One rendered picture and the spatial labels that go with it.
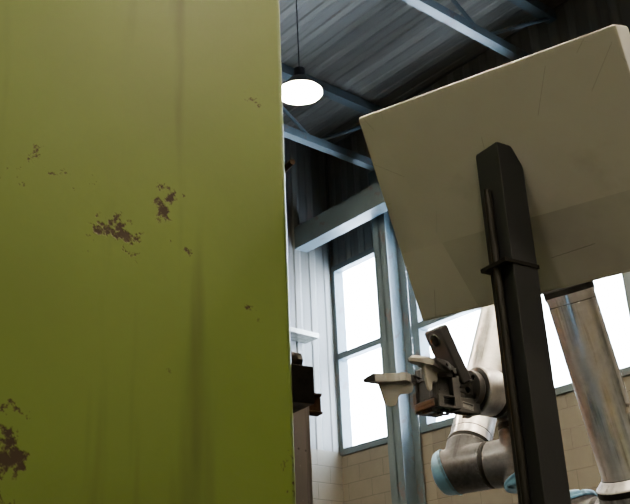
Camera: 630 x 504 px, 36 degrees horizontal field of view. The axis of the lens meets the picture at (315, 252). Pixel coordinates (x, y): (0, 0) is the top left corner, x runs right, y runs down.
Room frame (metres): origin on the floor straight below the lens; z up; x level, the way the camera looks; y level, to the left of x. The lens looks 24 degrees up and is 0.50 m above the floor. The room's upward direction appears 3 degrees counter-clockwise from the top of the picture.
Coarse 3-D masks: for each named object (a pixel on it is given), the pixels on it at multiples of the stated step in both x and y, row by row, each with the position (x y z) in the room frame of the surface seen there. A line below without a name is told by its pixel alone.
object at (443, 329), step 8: (440, 328) 1.71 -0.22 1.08; (448, 328) 1.72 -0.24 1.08; (432, 336) 1.72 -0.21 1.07; (440, 336) 1.71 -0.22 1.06; (448, 336) 1.72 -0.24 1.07; (432, 344) 1.73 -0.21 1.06; (440, 344) 1.72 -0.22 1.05; (448, 344) 1.72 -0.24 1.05; (432, 352) 1.75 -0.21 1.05; (440, 352) 1.73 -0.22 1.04; (448, 352) 1.72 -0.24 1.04; (456, 352) 1.73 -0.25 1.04; (448, 360) 1.73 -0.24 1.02; (456, 360) 1.73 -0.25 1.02; (456, 368) 1.73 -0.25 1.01; (464, 368) 1.74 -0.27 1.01; (464, 376) 1.74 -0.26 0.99
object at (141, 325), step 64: (0, 0) 0.85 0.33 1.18; (64, 0) 0.89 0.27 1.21; (128, 0) 0.93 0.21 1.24; (192, 0) 0.97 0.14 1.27; (256, 0) 1.02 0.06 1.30; (0, 64) 0.85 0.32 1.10; (64, 64) 0.89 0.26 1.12; (128, 64) 0.93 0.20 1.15; (192, 64) 0.97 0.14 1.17; (256, 64) 1.02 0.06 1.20; (0, 128) 0.85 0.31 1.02; (64, 128) 0.89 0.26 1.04; (128, 128) 0.93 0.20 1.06; (192, 128) 0.97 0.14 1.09; (256, 128) 1.02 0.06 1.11; (0, 192) 0.86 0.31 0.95; (64, 192) 0.89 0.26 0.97; (128, 192) 0.93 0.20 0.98; (192, 192) 0.97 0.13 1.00; (256, 192) 1.02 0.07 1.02; (0, 256) 0.86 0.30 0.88; (64, 256) 0.90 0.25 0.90; (128, 256) 0.93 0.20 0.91; (192, 256) 0.97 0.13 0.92; (256, 256) 1.02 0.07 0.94; (0, 320) 0.86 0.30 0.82; (64, 320) 0.90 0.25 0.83; (128, 320) 0.93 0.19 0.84; (192, 320) 0.97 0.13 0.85; (256, 320) 1.02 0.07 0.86; (0, 384) 0.87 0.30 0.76; (64, 384) 0.90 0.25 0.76; (128, 384) 0.94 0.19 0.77; (192, 384) 0.97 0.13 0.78; (256, 384) 1.02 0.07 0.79; (0, 448) 0.87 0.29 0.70; (64, 448) 0.90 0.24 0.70; (128, 448) 0.94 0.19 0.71; (192, 448) 0.97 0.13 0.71; (256, 448) 1.02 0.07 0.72
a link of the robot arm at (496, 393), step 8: (472, 368) 1.78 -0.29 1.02; (480, 368) 1.76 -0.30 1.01; (488, 368) 1.77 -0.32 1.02; (488, 376) 1.75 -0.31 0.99; (496, 376) 1.76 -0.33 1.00; (488, 384) 1.75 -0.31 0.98; (496, 384) 1.75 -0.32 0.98; (488, 392) 1.75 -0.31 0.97; (496, 392) 1.75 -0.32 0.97; (504, 392) 1.76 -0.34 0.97; (488, 400) 1.75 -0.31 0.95; (496, 400) 1.76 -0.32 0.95; (504, 400) 1.77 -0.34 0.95; (480, 408) 1.77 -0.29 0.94; (488, 408) 1.77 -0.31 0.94; (496, 408) 1.77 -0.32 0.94; (488, 416) 1.81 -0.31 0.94
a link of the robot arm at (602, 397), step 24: (576, 288) 2.04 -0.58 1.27; (552, 312) 2.09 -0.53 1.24; (576, 312) 2.06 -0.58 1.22; (600, 312) 2.08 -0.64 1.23; (576, 336) 2.08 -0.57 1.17; (600, 336) 2.08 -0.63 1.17; (576, 360) 2.10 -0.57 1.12; (600, 360) 2.09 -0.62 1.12; (576, 384) 2.14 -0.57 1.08; (600, 384) 2.10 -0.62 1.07; (624, 384) 2.14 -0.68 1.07; (600, 408) 2.12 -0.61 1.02; (624, 408) 2.13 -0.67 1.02; (600, 432) 2.15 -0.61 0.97; (624, 432) 2.14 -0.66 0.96; (600, 456) 2.18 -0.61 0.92; (624, 456) 2.15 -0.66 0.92; (624, 480) 2.17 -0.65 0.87
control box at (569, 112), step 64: (512, 64) 0.98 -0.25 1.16; (576, 64) 0.95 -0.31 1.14; (384, 128) 1.08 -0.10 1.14; (448, 128) 1.05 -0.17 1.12; (512, 128) 1.02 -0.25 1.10; (576, 128) 0.99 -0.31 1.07; (384, 192) 1.13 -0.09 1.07; (448, 192) 1.10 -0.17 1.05; (576, 192) 1.04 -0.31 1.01; (448, 256) 1.15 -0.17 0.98; (576, 256) 1.08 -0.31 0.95
